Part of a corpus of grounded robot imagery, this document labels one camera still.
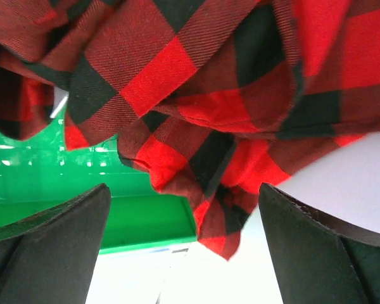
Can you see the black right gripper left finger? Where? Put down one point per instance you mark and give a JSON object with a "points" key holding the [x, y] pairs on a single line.
{"points": [[49, 257]]}

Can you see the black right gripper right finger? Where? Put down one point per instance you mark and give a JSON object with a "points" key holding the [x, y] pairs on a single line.
{"points": [[317, 257]]}

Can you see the red black plaid shirt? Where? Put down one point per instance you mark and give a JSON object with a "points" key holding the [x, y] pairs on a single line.
{"points": [[210, 98]]}

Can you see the green plastic bin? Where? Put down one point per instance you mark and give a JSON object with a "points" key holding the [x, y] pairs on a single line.
{"points": [[40, 173]]}

